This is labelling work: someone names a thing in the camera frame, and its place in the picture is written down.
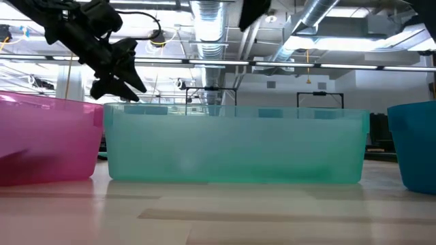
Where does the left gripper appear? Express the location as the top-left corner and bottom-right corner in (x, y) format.
(43, 18), (149, 103)

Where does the white pillar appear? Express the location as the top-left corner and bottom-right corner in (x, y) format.
(55, 64), (86, 102)

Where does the bright ceiling light panel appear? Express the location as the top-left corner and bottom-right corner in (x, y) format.
(283, 22), (436, 52)

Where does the pink-red plastic bin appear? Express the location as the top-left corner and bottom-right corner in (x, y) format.
(0, 90), (104, 187)

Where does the long ceiling light strip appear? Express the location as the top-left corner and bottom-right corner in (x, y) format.
(0, 53), (436, 73)

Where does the teal translucent plastic bin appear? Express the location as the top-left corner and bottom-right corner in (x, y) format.
(103, 103), (371, 186)

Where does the dark background furniture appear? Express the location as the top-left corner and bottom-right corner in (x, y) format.
(363, 108), (399, 163)

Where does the blue plastic bin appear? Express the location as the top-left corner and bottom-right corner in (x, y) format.
(386, 101), (436, 195)

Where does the yellow hanging cable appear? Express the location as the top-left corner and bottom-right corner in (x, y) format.
(64, 50), (74, 100)

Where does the black reel with yellow cord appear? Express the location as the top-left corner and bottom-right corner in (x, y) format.
(146, 29), (178, 55)
(0, 23), (13, 44)

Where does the smooth silver air duct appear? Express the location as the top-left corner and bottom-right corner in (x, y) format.
(272, 0), (341, 64)

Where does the black camera cable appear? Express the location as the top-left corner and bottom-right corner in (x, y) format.
(114, 10), (163, 42)

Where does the black metal rig frame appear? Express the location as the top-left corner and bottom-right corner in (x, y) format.
(296, 91), (345, 110)
(185, 86), (238, 107)

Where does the yellow pendant cord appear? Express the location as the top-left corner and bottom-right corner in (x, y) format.
(305, 49), (313, 85)

